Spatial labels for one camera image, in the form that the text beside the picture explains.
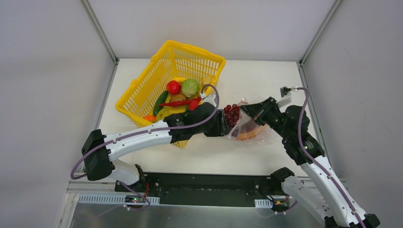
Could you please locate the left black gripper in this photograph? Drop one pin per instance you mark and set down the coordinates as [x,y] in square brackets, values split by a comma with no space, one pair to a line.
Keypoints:
[220,125]

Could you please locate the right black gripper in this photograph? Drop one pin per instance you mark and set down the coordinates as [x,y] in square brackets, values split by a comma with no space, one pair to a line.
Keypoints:
[261,111]

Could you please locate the clear pink-dotted zip bag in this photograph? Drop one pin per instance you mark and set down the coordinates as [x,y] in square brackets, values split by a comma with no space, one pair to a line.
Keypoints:
[246,124]

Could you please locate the purple grapes toy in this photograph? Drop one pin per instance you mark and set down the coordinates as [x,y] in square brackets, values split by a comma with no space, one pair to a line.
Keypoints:
[231,114]

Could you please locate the green cabbage toy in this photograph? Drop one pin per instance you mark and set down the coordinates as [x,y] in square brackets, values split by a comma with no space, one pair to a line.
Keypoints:
[190,87]

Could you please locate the yellow-green pepper toy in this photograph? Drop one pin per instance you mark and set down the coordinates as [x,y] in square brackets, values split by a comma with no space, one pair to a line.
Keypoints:
[163,113]

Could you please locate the red tomato toy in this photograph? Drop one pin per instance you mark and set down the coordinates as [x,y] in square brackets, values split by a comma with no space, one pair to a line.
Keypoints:
[173,87]

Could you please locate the yellow plastic basket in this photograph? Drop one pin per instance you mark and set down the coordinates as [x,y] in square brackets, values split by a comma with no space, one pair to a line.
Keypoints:
[173,61]

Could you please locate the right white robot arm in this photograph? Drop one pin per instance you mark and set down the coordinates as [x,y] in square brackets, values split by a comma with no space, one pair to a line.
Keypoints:
[334,208]

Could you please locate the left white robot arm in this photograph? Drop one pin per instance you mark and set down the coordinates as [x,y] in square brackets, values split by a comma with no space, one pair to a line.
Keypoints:
[101,152]

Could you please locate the red chili pepper toy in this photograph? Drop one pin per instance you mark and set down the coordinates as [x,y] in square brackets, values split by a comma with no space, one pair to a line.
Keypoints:
[180,103]

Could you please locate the yellow pear toy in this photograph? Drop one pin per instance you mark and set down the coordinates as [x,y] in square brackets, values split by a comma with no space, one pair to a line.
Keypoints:
[208,80]

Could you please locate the green cucumber toy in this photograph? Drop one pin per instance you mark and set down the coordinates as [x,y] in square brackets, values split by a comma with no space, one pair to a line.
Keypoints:
[160,100]

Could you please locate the small orange toy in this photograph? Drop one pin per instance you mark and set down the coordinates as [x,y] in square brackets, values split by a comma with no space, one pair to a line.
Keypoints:
[150,118]

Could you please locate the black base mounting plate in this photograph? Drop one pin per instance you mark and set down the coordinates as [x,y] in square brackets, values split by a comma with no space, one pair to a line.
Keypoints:
[211,190]

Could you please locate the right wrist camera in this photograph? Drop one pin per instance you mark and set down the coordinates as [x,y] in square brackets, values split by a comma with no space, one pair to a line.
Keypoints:
[285,93]

